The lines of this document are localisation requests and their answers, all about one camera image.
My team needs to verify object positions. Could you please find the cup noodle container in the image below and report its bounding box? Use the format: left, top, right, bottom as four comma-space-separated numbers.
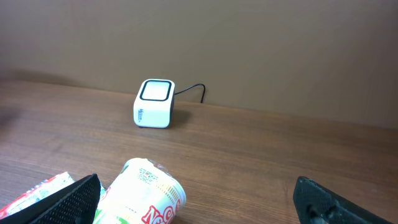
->
93, 158, 187, 224

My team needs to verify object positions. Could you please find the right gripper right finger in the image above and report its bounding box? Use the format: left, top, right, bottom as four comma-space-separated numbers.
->
293, 176, 391, 224

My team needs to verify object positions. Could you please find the white barcode scanner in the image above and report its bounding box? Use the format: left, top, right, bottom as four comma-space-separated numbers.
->
133, 79, 175, 129

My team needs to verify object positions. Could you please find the black scanner cable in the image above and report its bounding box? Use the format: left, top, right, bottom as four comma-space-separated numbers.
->
174, 83, 206, 104

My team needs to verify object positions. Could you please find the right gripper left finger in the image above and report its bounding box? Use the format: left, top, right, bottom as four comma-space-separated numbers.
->
0, 173, 102, 224

